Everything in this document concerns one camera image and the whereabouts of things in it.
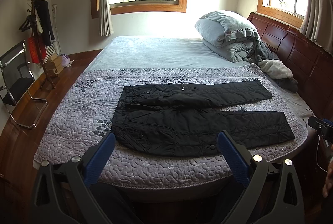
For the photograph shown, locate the grey-blue bed sheet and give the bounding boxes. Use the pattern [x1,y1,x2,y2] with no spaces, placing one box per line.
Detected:
[85,35,313,120]

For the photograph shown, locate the person right hand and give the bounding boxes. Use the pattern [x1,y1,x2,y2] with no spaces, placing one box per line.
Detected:
[322,160,333,198]

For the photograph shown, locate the dark wooden headboard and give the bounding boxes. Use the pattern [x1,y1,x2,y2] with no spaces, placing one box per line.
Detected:
[248,12,333,120]

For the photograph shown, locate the black hanging coat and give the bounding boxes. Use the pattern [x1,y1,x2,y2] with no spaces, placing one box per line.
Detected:
[34,0,55,47]

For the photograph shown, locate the cardboard boxes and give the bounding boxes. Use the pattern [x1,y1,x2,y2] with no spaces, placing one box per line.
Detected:
[45,53,63,77]

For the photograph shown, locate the wooden coat rack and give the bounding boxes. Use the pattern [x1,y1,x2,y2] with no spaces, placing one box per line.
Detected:
[19,0,56,89]

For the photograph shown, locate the grey side curtain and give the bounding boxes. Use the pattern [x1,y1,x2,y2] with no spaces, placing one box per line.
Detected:
[300,0,332,54]

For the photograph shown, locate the black quilted pants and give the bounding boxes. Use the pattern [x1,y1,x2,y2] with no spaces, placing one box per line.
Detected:
[111,80,295,157]

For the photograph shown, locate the red bag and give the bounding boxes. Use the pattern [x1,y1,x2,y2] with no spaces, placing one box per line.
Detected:
[28,36,46,64]

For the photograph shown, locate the folded grey-blue duvet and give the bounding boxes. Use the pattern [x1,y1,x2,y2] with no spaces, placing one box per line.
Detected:
[195,11,260,63]

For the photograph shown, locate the dark grey fleece blanket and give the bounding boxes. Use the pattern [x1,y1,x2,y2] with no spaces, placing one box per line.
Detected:
[244,37,298,93]

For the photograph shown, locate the white plastic bag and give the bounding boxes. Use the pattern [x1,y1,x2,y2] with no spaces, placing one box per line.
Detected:
[60,54,73,68]

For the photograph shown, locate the black metal frame chair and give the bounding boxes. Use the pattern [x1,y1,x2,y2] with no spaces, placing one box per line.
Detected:
[1,40,48,129]

